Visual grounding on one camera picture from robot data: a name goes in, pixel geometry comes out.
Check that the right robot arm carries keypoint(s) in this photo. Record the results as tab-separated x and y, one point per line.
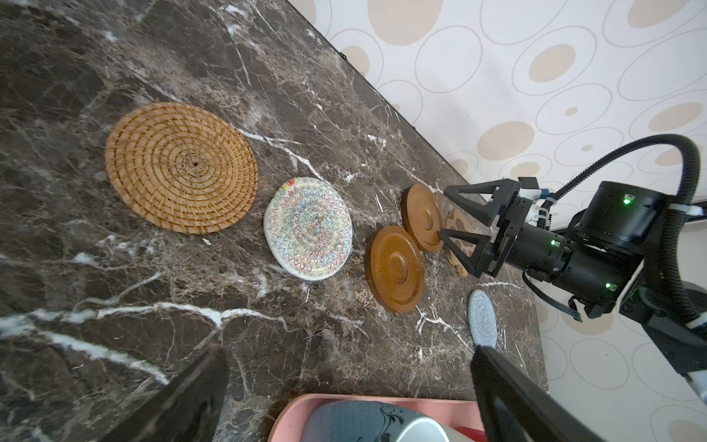
619	254

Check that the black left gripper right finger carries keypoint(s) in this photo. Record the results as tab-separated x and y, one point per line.
513	408

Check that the brown wooden coaster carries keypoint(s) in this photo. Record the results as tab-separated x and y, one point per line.
422	217
394	270

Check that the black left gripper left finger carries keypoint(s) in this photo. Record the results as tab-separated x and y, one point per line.
187	409

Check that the blue floral mug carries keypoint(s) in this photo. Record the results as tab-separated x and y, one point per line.
374	421

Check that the pink plastic tray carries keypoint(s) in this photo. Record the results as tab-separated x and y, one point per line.
290	424

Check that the red mug black handle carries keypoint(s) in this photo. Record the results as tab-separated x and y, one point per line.
473	434

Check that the white multicolour stitched coaster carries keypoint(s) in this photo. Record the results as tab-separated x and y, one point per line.
308	229

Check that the blue woven round coaster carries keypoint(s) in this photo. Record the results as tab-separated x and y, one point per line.
482	320

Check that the woven rattan round coaster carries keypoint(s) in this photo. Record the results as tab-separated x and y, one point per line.
182	168

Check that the brown wooden coaster near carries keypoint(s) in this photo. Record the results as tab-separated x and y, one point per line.
394	270

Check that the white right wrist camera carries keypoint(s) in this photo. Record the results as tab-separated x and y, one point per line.
531	190

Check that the brown wooden coaster far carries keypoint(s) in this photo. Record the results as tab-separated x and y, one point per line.
422	217

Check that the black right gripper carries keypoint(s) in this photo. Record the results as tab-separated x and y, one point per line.
518	242

